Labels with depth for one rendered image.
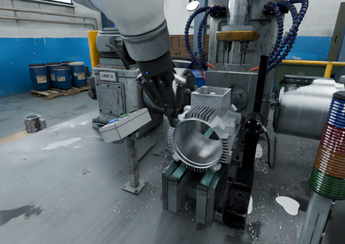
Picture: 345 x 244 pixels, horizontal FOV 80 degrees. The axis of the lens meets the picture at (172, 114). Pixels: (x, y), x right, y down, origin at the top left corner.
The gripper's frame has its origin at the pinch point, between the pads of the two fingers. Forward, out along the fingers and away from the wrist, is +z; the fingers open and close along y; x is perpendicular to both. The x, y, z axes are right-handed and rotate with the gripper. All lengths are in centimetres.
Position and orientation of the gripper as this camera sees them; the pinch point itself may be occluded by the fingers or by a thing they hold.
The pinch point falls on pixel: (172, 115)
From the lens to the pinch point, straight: 57.3
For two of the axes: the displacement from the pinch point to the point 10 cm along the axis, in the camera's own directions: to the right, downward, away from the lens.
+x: -3.8, 7.4, -5.6
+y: -9.0, -1.5, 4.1
